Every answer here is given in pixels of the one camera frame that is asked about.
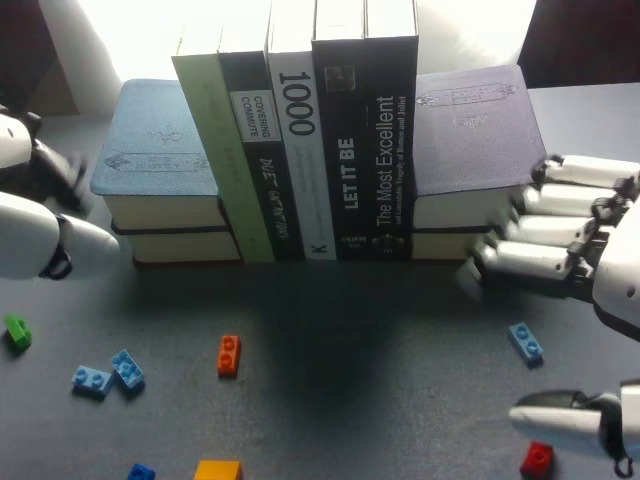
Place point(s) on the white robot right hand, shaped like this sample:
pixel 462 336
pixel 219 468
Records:
pixel 615 260

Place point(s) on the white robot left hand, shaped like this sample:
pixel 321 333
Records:
pixel 25 235

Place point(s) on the black Most Excellent book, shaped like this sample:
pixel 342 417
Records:
pixel 390 150

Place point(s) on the green toy brick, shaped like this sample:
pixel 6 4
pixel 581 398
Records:
pixel 18 332

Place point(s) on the light blue toy brick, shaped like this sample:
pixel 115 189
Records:
pixel 526 345
pixel 92 381
pixel 128 369

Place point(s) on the dark navy cover book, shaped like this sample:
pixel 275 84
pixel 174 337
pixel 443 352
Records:
pixel 180 247

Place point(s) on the blue embossed cover book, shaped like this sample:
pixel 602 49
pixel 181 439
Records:
pixel 150 130

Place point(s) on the cream-paged book, red cover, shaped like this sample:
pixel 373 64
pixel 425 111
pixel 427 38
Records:
pixel 445 245

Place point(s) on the purple embossed cover book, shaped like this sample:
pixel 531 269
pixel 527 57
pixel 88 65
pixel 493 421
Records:
pixel 470 130

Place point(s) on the green spine book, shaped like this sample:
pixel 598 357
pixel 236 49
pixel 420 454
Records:
pixel 220 150

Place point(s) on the red toy brick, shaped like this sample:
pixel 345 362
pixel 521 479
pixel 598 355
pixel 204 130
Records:
pixel 537 459

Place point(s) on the orange toy brick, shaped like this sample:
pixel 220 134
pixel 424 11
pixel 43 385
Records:
pixel 229 356

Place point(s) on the black Covering Commute book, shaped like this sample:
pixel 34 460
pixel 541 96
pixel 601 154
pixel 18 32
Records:
pixel 260 165

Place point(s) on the dark blue toy brick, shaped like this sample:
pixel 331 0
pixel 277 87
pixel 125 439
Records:
pixel 141 472

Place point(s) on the white 1000 book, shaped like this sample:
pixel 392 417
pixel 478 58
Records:
pixel 305 150

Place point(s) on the black Let It Be book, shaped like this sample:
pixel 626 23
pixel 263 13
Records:
pixel 345 140

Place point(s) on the yellow-orange toy brick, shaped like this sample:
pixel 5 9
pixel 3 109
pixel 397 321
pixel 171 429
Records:
pixel 218 471

